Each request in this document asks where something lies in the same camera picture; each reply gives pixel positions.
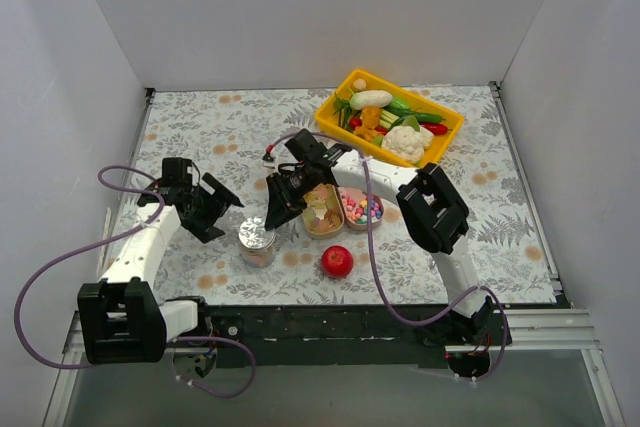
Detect pink tray colourful candies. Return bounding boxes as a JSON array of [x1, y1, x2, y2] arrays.
[[337, 187, 384, 231]]

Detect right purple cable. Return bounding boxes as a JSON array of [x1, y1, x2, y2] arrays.
[[263, 131, 512, 381]]

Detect clear glass jar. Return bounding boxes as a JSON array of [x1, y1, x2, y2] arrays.
[[240, 243, 276, 268]]

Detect purple cable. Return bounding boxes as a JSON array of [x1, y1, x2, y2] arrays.
[[13, 165, 257, 400], [263, 131, 512, 381]]

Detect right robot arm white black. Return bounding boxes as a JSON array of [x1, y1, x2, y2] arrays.
[[264, 129, 506, 345]]

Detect red apple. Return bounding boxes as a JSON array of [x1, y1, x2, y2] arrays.
[[321, 245, 354, 279]]

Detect small beige mushroom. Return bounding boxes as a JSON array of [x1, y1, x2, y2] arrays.
[[352, 79, 367, 91]]

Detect red chili pepper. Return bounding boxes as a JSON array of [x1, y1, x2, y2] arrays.
[[421, 123, 449, 136]]

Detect beige tray gummy candies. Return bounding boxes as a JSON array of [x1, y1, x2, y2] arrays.
[[302, 184, 345, 240]]

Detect white cauliflower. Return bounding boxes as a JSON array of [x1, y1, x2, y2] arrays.
[[381, 125, 435, 164]]

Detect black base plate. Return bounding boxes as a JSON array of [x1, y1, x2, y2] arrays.
[[154, 296, 512, 369]]

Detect yellow plastic bin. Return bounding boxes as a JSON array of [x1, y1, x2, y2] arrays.
[[315, 69, 464, 167]]

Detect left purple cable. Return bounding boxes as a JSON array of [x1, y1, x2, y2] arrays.
[[13, 165, 257, 400]]

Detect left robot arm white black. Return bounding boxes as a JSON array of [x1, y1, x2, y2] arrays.
[[77, 157, 242, 365]]

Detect silver jar lid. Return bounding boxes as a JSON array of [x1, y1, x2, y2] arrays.
[[238, 216, 276, 250]]

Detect orange yellow pepper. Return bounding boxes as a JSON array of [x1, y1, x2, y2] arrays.
[[354, 106, 382, 142]]

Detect white eggplant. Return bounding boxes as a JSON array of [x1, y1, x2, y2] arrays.
[[349, 90, 393, 111]]

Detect green cucumber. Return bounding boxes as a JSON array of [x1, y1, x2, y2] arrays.
[[385, 106, 444, 124]]

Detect aluminium rail frame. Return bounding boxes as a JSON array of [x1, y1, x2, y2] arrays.
[[43, 81, 624, 426]]

